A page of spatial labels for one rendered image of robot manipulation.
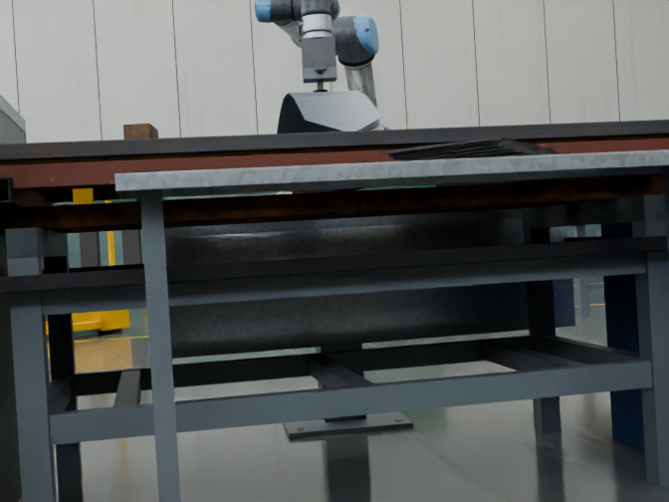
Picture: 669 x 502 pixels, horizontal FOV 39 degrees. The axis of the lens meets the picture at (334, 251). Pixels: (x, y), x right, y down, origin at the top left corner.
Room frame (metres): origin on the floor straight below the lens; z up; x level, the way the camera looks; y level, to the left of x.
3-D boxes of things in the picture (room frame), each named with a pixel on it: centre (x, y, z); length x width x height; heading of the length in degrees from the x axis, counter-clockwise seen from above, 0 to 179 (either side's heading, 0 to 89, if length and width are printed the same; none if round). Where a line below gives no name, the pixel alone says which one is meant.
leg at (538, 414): (2.86, -0.61, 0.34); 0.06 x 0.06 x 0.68; 11
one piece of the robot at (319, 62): (2.39, 0.01, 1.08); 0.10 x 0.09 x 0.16; 4
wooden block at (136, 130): (2.15, 0.42, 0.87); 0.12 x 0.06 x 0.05; 2
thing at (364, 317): (2.87, -0.10, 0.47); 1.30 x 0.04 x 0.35; 101
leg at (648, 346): (2.21, -0.74, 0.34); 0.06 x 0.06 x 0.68; 11
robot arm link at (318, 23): (2.40, 0.01, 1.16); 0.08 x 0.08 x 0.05
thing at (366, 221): (2.95, -0.09, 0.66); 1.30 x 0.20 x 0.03; 101
